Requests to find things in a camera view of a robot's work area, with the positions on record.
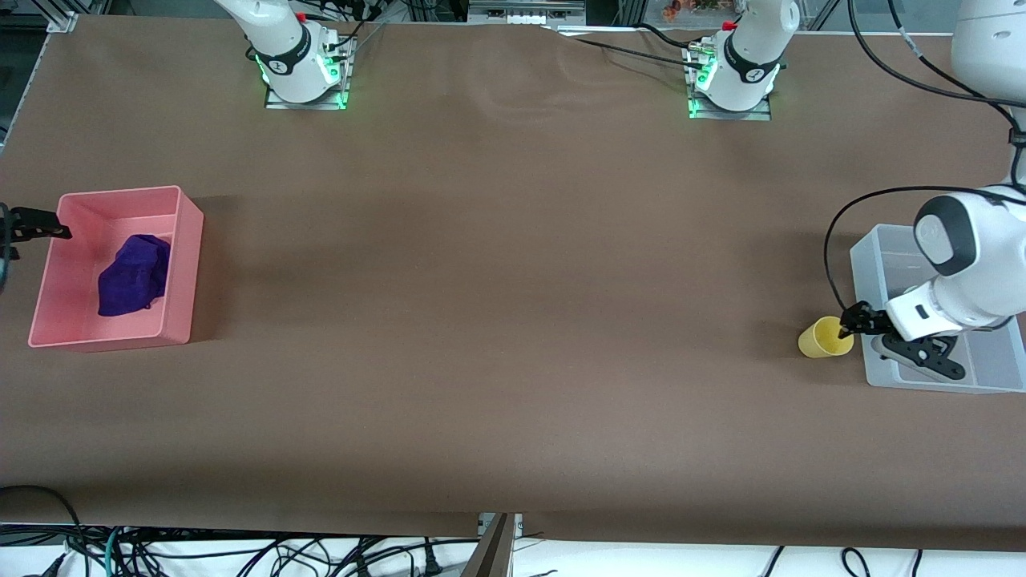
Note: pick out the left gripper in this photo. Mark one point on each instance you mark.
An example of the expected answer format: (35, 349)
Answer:
(869, 320)

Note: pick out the yellow plastic cup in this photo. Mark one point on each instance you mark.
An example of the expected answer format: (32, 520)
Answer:
(817, 340)

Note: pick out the purple cloth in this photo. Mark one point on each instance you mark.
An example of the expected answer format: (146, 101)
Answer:
(132, 272)

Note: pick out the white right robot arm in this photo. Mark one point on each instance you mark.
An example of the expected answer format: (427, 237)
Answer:
(288, 48)

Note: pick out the clear plastic bin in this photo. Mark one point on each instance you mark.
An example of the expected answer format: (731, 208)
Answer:
(994, 361)

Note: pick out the pink plastic bin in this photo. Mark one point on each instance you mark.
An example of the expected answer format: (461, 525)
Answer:
(120, 332)

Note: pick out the brown table cover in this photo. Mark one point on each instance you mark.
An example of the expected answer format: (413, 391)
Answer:
(513, 361)

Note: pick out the grey power strip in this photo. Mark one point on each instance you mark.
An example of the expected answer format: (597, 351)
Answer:
(525, 12)

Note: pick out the aluminium frame corner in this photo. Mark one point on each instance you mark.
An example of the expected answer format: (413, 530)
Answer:
(62, 22)

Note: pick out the dark metal post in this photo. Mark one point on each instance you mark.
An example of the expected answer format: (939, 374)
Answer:
(493, 553)

